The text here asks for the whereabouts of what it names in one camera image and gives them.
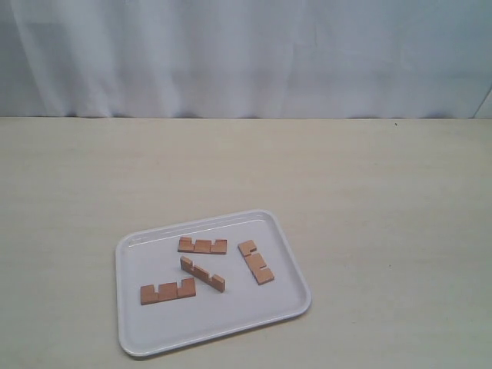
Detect wooden notched piece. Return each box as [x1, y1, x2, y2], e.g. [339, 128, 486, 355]
[140, 278, 196, 305]
[178, 237, 228, 254]
[238, 240, 274, 285]
[180, 256, 226, 293]

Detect white plastic tray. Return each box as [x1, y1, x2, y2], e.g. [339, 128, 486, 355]
[115, 209, 311, 357]

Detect white backdrop curtain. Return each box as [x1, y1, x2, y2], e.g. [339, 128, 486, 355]
[1, 1, 491, 118]

